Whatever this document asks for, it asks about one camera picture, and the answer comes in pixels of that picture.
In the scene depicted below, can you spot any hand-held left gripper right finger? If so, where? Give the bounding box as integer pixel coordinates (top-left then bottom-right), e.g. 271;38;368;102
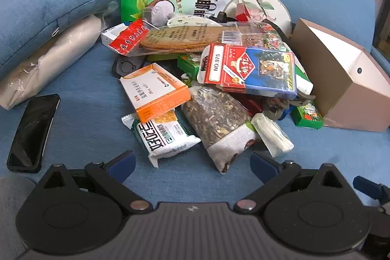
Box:
233;151;358;215

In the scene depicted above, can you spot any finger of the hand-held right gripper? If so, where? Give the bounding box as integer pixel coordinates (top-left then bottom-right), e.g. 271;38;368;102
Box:
353;175;390;213

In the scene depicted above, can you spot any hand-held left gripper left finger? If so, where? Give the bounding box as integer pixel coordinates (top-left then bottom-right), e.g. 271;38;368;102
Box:
37;150;153;214

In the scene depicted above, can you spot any green white snack packet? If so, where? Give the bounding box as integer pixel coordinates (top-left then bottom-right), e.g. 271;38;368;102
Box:
121;109;202;168

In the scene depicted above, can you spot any small green box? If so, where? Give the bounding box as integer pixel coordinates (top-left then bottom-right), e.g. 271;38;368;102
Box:
291;102;324;129
177;53;204;81

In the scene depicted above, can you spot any orange white medicine box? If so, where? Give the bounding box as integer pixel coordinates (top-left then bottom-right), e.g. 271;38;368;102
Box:
120;63;192;124

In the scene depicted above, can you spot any beige cardboard box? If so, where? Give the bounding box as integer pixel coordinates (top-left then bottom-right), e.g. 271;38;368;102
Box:
288;18;390;133

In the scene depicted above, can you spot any white tissue packet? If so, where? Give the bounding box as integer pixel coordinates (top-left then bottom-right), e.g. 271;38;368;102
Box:
251;113;294;157

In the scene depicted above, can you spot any blue fabric sofa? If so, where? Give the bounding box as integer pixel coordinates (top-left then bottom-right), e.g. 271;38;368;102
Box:
0;0;390;209

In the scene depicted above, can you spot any clear dried seed packet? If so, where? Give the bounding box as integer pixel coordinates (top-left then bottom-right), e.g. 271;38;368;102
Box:
181;86;261;173

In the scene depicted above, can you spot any white green box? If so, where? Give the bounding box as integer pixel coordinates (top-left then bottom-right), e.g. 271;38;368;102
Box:
293;61;314;96

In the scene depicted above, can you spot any black smartphone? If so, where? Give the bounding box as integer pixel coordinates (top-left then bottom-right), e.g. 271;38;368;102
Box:
7;93;61;173

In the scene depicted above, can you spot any red blue playing card box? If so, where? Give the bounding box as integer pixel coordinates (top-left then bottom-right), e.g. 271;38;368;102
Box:
197;44;297;100

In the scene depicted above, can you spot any black plastic holder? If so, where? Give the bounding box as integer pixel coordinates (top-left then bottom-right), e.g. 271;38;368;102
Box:
112;56;147;80

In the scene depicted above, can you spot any grey cloth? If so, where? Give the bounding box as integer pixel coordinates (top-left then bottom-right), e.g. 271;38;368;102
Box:
0;177;35;260

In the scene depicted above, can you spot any beige plastic-wrapped roll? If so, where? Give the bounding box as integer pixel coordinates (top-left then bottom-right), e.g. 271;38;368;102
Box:
0;15;102;110

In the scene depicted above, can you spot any small white box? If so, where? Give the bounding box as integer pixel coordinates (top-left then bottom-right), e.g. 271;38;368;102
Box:
100;24;128;46

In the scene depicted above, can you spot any clear cracker packet red label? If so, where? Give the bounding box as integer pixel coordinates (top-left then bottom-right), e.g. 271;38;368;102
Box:
108;19;287;57

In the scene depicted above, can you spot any blue cushion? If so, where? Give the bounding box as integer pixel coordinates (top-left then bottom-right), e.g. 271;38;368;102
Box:
0;0;137;79

